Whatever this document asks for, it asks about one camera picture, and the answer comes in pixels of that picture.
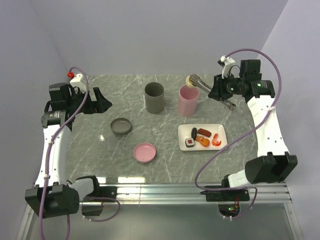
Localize black spiky sea cucumber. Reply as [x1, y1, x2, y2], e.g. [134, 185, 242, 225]
[190, 127, 198, 141]

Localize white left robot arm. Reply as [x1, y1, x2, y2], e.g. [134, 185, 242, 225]
[25, 83, 112, 219]

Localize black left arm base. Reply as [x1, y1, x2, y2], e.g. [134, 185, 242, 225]
[81, 185, 120, 222]

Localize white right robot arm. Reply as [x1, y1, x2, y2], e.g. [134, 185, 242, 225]
[208, 56, 298, 200]

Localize pink round lid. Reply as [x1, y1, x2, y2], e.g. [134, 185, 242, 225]
[133, 142, 157, 164]

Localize aluminium front rail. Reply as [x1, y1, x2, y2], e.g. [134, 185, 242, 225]
[100, 183, 292, 205]

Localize red shrimp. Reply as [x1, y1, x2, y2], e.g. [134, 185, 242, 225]
[211, 133, 222, 147]

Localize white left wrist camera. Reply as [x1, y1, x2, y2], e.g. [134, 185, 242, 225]
[67, 72, 86, 94]

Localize orange chicken wing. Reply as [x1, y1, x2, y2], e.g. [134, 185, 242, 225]
[196, 136, 210, 147]

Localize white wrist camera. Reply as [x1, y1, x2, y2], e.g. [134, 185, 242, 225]
[67, 72, 86, 94]
[217, 55, 236, 79]

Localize metal food tongs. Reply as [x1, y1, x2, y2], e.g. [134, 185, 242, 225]
[190, 74, 236, 111]

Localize sushi roll piece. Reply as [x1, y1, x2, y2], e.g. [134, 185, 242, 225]
[184, 137, 195, 148]

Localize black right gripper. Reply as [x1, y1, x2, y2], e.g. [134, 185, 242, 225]
[208, 71, 246, 101]

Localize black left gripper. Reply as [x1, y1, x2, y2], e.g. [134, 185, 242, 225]
[67, 86, 112, 115]

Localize white rectangular plate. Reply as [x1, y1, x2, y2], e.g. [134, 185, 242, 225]
[177, 123, 228, 152]

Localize brown meat slice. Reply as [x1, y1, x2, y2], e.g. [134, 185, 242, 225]
[197, 128, 212, 138]

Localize pink cylindrical container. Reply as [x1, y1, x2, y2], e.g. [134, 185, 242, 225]
[178, 85, 200, 117]

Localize grey round lid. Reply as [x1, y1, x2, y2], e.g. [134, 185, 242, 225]
[110, 118, 132, 135]

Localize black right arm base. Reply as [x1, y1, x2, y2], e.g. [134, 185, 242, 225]
[200, 189, 250, 202]

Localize white steamed bun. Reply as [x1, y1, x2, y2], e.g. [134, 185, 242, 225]
[185, 75, 195, 88]

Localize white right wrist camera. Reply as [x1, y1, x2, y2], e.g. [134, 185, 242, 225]
[217, 55, 236, 79]

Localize grey cylindrical container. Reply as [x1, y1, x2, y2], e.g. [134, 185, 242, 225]
[144, 82, 165, 115]

